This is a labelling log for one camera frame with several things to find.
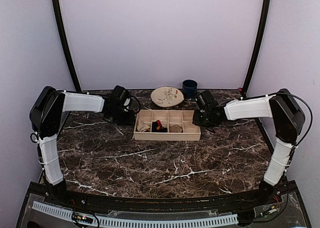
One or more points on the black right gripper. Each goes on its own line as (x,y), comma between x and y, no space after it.
(196,122)

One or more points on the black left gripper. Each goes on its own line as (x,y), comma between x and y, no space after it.
(129,122)

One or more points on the beige striped sock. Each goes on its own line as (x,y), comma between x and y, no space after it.
(143,126)

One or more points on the wooden compartment tray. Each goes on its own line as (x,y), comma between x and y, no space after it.
(183,118)

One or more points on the tan plain sock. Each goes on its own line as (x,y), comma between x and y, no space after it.
(175,129)

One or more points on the black argyle sock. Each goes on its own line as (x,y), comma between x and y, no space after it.
(158,127)

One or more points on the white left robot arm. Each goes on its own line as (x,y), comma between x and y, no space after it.
(46,116)

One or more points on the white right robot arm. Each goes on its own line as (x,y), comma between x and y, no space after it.
(279,116)

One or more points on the dark blue mug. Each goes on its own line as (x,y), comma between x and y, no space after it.
(189,88)

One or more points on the patterned ceramic plate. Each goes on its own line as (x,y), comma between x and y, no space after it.
(167,96)

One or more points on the white slotted cable duct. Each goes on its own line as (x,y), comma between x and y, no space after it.
(84,219)

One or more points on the left black corner post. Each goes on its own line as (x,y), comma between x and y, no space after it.
(64,43)

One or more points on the black corner post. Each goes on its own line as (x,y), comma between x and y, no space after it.
(64,43)
(257,46)

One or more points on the right black corner post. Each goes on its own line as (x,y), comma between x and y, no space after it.
(257,46)

